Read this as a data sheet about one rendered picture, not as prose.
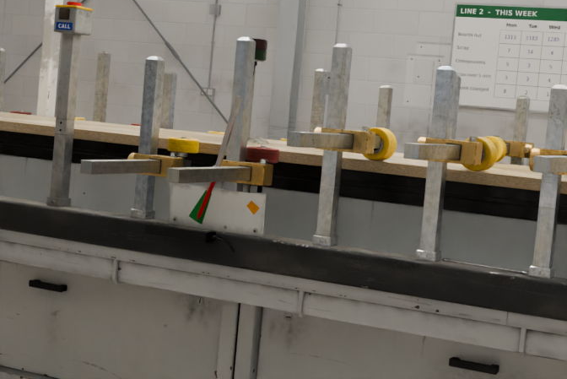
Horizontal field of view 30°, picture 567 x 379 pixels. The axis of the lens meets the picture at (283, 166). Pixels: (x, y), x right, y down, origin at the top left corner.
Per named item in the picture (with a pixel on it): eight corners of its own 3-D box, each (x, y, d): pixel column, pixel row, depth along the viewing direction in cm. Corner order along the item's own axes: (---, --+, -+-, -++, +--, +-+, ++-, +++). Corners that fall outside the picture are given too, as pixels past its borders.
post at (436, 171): (431, 284, 232) (452, 66, 230) (416, 282, 234) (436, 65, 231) (435, 283, 235) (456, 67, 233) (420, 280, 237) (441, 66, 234)
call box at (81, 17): (74, 35, 270) (77, 5, 270) (52, 34, 273) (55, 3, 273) (90, 38, 276) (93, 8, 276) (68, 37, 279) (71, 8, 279)
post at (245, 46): (232, 237, 253) (250, 36, 251) (219, 235, 255) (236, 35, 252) (239, 236, 256) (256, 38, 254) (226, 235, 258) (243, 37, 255)
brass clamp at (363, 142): (364, 154, 237) (367, 132, 237) (310, 148, 243) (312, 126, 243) (375, 154, 243) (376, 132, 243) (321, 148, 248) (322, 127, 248)
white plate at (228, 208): (261, 237, 249) (265, 195, 248) (167, 223, 260) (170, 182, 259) (262, 236, 249) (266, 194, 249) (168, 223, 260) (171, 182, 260)
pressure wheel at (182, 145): (199, 183, 271) (203, 138, 270) (170, 181, 268) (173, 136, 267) (190, 180, 278) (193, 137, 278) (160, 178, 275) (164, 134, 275)
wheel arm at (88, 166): (91, 178, 235) (93, 159, 235) (78, 176, 236) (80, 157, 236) (190, 175, 274) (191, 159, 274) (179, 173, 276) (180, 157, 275)
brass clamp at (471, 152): (473, 165, 227) (476, 142, 226) (413, 159, 232) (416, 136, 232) (481, 165, 232) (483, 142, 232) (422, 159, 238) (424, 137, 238)
